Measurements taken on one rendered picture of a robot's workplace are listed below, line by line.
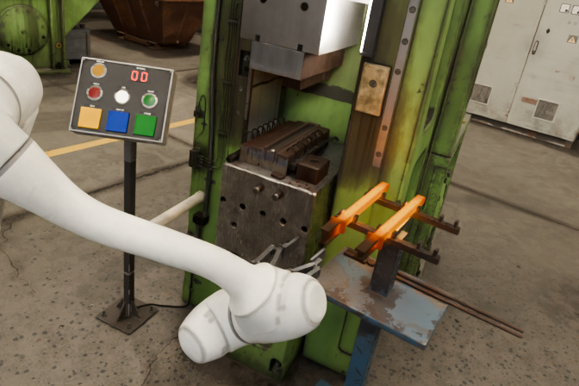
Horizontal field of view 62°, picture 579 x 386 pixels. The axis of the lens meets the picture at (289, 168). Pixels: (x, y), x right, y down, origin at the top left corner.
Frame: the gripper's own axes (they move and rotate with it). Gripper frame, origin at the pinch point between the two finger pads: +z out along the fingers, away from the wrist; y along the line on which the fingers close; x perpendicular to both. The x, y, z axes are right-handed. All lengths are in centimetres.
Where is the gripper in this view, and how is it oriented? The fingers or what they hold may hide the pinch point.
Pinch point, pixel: (305, 252)
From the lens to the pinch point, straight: 120.9
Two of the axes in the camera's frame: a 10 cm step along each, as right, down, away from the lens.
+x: 1.4, -9.1, -4.0
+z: 5.2, -2.7, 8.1
